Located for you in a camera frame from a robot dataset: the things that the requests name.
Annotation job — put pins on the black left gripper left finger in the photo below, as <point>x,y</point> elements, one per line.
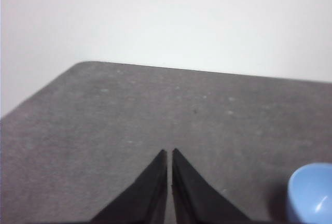
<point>147,198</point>

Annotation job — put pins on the blue bowl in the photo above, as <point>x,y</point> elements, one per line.
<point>311,193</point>

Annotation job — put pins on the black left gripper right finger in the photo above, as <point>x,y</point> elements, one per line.
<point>192,198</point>

